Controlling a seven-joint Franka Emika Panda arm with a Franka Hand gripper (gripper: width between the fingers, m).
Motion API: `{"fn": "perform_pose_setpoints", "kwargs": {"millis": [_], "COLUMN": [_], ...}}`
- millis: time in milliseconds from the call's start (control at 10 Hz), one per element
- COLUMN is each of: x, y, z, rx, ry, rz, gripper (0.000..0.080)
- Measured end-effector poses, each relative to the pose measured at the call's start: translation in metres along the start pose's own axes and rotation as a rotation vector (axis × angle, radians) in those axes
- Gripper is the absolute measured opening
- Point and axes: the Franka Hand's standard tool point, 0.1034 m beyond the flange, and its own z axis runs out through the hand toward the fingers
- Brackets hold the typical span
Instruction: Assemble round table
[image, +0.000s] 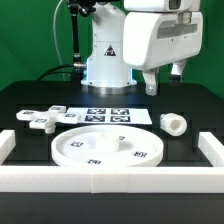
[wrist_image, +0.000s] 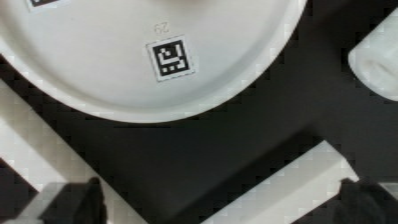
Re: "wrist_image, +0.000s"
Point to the white cylindrical table leg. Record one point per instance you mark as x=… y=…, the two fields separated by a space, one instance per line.
x=374 y=58

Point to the white left fence bar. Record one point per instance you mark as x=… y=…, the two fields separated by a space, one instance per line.
x=41 y=157

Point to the white fence bar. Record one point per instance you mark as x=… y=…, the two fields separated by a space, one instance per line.
x=292 y=193
x=41 y=157

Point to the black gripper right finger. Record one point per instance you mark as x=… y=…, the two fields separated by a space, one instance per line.
x=366 y=202

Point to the white round table top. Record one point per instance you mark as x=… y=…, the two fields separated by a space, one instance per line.
x=144 y=60

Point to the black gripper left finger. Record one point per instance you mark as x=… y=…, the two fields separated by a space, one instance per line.
x=77 y=207

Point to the white front fence bar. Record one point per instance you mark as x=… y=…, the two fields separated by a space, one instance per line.
x=292 y=193

